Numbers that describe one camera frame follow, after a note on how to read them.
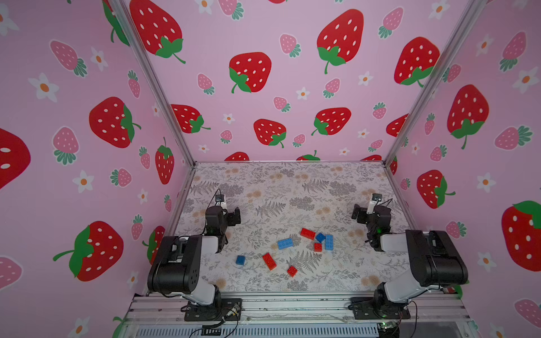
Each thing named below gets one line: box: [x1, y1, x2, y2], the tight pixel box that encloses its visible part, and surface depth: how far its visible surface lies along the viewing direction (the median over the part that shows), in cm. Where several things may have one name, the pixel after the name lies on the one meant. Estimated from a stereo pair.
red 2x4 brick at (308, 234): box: [300, 227, 317, 241], surface depth 94 cm
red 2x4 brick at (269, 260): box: [262, 252, 277, 272], surface depth 86 cm
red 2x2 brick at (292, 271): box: [287, 265, 298, 278], surface depth 83 cm
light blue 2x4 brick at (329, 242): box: [324, 234, 334, 251], surface depth 92 cm
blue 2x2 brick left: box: [235, 254, 246, 267], surface depth 87 cm
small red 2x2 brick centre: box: [313, 242, 324, 253], surface depth 90 cm
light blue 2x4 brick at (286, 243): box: [277, 238, 294, 250], surface depth 92 cm
